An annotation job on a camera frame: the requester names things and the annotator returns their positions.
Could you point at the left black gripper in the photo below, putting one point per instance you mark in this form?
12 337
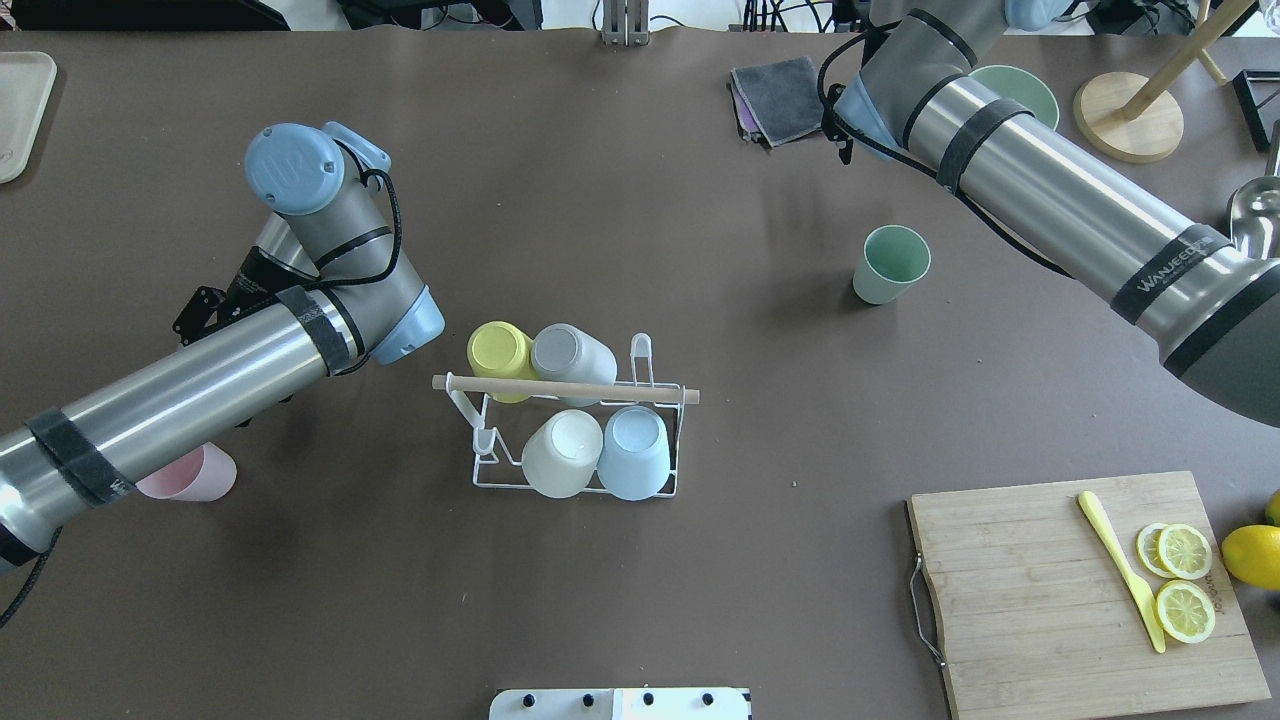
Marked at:
252 279

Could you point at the pink plastic cup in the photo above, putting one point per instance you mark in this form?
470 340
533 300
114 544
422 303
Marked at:
205 474

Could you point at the green plastic cup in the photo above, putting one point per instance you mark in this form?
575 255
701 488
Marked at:
895 257

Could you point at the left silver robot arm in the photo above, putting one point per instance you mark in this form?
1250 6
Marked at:
332 190

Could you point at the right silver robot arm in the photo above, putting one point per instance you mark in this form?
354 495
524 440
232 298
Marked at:
1211 309

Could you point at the yellow plastic cup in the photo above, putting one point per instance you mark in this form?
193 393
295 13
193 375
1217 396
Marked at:
500 350

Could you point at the grey plastic cup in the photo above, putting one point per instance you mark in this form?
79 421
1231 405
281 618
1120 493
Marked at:
563 353

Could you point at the white plastic cup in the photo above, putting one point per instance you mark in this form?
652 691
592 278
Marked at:
560 458

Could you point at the light blue plastic cup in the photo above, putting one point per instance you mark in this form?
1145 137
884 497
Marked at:
634 464

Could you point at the cream plastic tray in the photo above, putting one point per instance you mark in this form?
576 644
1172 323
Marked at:
27 78

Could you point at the grey folded cloth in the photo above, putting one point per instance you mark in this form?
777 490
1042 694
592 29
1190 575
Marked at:
776 103

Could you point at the green ceramic bowl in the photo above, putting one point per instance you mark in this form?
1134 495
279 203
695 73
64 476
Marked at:
1021 86

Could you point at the wooden cutting board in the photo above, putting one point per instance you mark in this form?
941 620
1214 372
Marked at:
1033 619

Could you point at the yellow plastic knife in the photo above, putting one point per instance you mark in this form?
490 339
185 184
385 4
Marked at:
1138 588

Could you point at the wooden mug tree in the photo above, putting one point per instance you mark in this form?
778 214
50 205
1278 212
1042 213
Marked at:
1136 119

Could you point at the lemon slice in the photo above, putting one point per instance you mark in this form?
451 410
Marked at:
1174 551
1185 611

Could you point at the metal scoop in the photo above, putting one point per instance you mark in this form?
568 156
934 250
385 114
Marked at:
1254 210

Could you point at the yellow lemon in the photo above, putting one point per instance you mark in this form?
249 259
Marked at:
1271 513
1251 554

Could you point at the white wire cup holder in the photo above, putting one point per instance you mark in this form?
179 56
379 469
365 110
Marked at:
551 414

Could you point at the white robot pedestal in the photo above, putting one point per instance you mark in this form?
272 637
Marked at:
694 702

